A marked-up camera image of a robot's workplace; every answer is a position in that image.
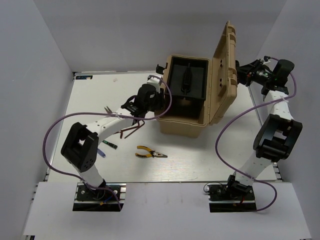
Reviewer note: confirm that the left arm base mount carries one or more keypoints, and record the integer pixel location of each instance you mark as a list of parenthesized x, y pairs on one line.
[(86, 200)]

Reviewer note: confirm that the green black screwdriver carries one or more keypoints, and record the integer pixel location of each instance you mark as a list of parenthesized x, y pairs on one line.
[(112, 145)]

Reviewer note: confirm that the tan plastic toolbox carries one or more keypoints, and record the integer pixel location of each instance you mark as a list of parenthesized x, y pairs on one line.
[(189, 118)]

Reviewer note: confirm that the yellow black pliers near arm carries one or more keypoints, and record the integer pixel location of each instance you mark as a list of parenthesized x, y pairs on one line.
[(108, 110)]

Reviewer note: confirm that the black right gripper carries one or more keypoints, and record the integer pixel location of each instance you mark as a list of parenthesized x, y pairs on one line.
[(246, 73)]

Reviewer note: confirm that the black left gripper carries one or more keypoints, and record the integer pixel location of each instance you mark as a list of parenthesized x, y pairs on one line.
[(160, 101)]

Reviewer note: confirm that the blue red screwdriver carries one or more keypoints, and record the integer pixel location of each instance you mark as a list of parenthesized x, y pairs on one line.
[(101, 153)]

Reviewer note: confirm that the black toolbox tray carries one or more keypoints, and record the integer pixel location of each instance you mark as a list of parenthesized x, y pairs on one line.
[(187, 78)]

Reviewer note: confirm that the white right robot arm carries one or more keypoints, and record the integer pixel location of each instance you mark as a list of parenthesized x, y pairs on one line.
[(278, 134)]

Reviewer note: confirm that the small brown hex key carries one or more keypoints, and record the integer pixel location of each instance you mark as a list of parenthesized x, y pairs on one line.
[(133, 129)]

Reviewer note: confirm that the blue table label left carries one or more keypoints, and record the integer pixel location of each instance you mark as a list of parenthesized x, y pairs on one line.
[(83, 77)]

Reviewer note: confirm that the large brown hex key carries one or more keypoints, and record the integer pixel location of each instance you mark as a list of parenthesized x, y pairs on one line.
[(127, 132)]

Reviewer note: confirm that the yellow black needle-nose pliers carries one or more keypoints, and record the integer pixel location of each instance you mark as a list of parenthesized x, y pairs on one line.
[(150, 153)]

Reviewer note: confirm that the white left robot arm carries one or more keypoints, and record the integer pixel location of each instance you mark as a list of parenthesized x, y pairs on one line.
[(81, 144)]

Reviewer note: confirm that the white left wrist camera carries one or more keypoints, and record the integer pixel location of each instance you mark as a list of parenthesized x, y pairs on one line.
[(154, 80)]

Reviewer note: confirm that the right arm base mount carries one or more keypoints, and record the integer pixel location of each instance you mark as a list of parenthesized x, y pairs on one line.
[(225, 199)]

